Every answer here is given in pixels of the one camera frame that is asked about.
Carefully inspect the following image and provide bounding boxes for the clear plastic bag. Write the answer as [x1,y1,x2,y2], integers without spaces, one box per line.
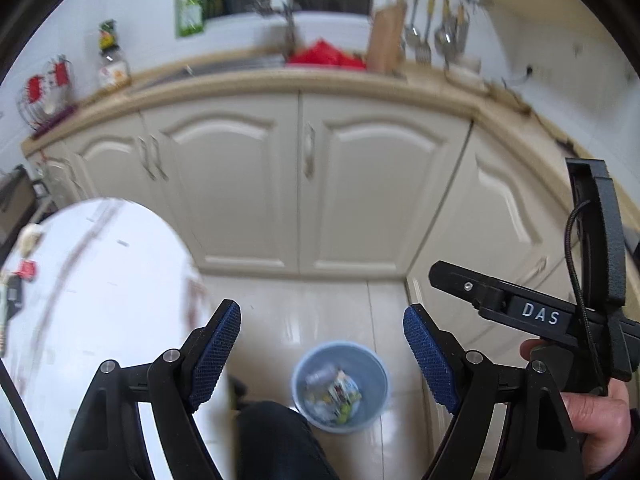
[305,365,338,391]

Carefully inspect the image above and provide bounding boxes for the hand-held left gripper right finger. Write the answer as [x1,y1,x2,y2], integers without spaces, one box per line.
[402,304,587,480]

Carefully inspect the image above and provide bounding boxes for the person's right forearm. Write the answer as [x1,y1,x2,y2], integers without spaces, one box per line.
[585,410,640,480]

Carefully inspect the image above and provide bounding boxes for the person's leg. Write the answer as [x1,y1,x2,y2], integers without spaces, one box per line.
[235,400,341,480]

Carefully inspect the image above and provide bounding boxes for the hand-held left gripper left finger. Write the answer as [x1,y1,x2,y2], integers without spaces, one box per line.
[56,299,243,480]

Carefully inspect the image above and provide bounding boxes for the hanging metal ladle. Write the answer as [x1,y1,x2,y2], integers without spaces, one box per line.
[434,0,453,58]

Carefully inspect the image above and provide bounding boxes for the white green drink carton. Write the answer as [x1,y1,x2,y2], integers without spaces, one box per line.
[325,370,362,411]

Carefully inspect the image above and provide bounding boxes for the metal faucet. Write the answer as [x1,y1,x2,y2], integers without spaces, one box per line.
[255,0,298,61]

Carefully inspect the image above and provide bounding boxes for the small green label jar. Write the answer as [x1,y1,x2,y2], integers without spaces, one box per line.
[98,20,118,51]

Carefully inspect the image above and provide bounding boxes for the light blue trash bin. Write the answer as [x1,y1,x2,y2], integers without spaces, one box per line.
[291,341,390,435]

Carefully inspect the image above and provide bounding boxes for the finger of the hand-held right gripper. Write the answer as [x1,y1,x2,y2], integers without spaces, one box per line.
[429,260,506,307]

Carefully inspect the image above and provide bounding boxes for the steel sink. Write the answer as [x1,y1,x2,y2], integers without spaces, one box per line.
[142,55,286,86]

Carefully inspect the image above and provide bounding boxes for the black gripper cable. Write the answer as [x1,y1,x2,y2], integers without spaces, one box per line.
[565,200,608,386]

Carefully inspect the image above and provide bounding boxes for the wire dish rack red holders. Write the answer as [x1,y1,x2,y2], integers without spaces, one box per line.
[17,55,76,128]

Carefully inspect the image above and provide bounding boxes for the wooden cutting board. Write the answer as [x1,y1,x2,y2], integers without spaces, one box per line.
[366,0,407,75]

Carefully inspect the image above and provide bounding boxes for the green dish soap bottle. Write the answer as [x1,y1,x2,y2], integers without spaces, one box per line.
[175,0,206,38]

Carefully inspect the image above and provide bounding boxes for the hanging slotted spatula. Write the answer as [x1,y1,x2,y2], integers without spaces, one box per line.
[415,0,433,65]

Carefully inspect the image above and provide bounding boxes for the hanging metal spoon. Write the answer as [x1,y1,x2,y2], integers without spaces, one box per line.
[404,0,421,46]

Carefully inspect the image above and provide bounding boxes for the narrow cream cabinet door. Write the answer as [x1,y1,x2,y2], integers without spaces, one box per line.
[27,145,86,206]

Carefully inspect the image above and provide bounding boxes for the person's right hand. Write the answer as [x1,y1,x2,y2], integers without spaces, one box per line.
[519,338,632,478]

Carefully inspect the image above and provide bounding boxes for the round marble table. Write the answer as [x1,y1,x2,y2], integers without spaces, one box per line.
[0,197,238,480]

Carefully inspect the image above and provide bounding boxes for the red cloth on counter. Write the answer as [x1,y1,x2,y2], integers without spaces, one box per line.
[285,39,366,71]

